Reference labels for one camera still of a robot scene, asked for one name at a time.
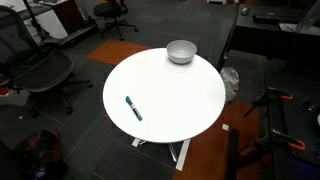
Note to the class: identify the dark desk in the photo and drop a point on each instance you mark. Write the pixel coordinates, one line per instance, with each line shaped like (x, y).
(297, 42)

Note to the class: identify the orange handled clamp lower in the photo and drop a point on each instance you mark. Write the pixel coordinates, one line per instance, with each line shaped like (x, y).
(265, 142)

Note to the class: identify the black mesh office chair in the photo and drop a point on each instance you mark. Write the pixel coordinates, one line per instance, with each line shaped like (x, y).
(24, 65)

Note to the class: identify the white cabinet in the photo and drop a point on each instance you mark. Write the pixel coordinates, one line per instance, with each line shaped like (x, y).
(50, 20)

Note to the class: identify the orange handled clamp upper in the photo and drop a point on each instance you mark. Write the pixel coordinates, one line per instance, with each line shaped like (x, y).
(265, 98)

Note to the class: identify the white bowl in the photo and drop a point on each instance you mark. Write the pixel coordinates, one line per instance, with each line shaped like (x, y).
(181, 51)

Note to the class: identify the teal marker pen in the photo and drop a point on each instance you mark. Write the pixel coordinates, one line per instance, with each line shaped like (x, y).
(134, 109)

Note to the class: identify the orange handled clamp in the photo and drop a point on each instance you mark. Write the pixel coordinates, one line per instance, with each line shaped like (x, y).
(265, 142)
(265, 98)

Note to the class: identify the electric scooter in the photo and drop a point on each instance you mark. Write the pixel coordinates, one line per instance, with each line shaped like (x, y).
(56, 30)

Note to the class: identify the black office chair background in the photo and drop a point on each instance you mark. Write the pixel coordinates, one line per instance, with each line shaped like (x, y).
(111, 10)

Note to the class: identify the black keyboard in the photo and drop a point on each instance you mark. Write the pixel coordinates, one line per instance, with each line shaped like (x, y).
(274, 19)

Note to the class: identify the red black backpack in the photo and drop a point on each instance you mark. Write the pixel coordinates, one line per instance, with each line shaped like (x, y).
(40, 156)

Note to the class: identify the white plastic bag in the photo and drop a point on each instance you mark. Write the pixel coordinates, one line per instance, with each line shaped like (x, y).
(231, 81)

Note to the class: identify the round white table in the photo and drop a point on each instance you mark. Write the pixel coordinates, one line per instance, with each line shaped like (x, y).
(176, 102)

